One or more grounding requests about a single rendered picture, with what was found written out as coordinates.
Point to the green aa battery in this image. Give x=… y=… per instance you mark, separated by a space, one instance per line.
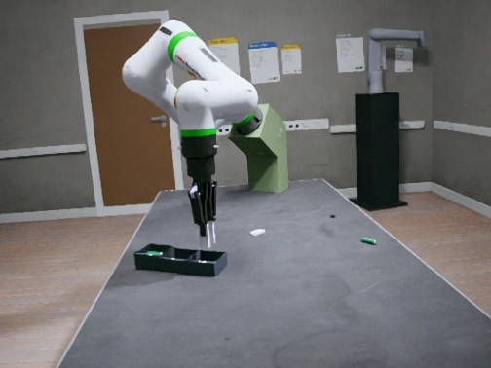
x=371 y=241

